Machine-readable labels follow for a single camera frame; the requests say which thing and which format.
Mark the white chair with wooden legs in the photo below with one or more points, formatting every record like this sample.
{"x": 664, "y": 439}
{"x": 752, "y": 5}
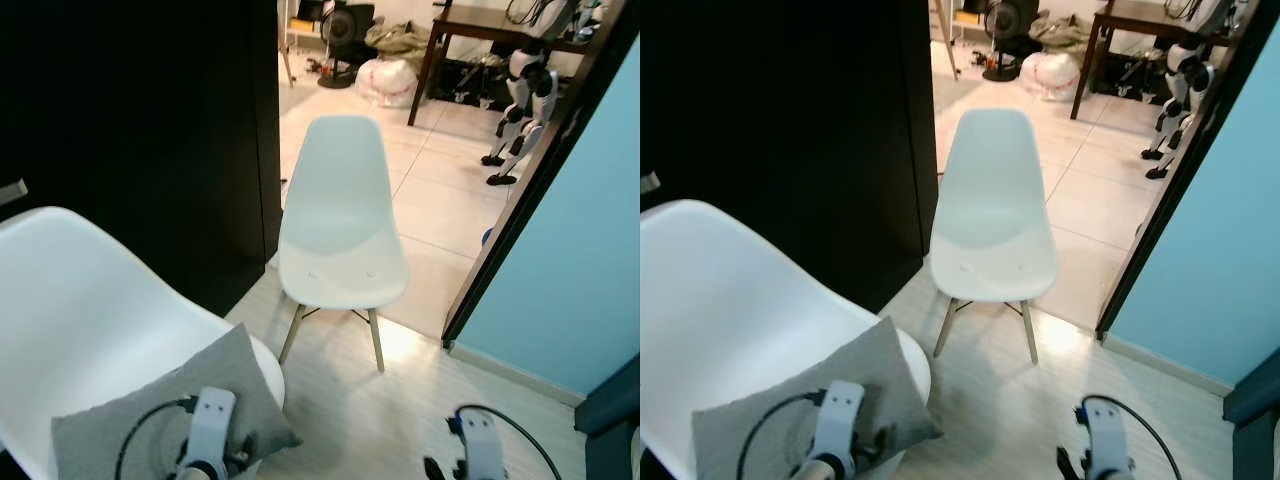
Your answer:
{"x": 992, "y": 220}
{"x": 340, "y": 230}

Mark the white plastic bag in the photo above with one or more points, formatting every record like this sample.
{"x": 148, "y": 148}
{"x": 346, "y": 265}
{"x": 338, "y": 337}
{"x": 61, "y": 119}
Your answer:
{"x": 388, "y": 82}
{"x": 1050, "y": 76}

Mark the dark blue furniture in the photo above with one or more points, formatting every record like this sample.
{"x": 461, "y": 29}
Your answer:
{"x": 612, "y": 425}
{"x": 1255, "y": 420}

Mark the dark wooden table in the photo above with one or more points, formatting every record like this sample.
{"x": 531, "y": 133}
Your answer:
{"x": 480, "y": 22}
{"x": 1135, "y": 18}

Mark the dark door frame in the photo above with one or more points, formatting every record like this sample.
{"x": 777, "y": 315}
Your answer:
{"x": 545, "y": 160}
{"x": 1190, "y": 160}

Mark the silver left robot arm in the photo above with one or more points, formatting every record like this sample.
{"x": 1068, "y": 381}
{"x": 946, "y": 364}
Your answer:
{"x": 822, "y": 470}
{"x": 200, "y": 473}

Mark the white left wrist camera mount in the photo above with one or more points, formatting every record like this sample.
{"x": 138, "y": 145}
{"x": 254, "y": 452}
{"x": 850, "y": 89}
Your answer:
{"x": 838, "y": 415}
{"x": 211, "y": 420}

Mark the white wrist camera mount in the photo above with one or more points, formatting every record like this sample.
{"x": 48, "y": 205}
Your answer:
{"x": 838, "y": 415}
{"x": 481, "y": 445}
{"x": 1106, "y": 440}
{"x": 211, "y": 420}

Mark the white and black humanoid robot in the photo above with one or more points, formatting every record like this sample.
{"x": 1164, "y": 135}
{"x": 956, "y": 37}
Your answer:
{"x": 1185, "y": 80}
{"x": 530, "y": 95}

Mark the black floor fan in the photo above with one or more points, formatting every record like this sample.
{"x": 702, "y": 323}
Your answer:
{"x": 345, "y": 28}
{"x": 1010, "y": 22}

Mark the olive cloth bundle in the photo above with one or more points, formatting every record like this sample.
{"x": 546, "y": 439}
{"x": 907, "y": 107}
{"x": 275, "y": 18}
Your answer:
{"x": 1062, "y": 34}
{"x": 400, "y": 40}

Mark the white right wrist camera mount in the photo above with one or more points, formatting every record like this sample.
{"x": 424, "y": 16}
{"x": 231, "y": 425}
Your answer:
{"x": 1106, "y": 440}
{"x": 481, "y": 445}

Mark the white plastic armchair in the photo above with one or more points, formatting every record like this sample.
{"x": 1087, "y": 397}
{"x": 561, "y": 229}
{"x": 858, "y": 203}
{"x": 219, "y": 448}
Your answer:
{"x": 80, "y": 310}
{"x": 730, "y": 300}

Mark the black cabinet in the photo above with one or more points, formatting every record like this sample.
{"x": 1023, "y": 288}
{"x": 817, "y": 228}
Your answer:
{"x": 790, "y": 100}
{"x": 140, "y": 100}

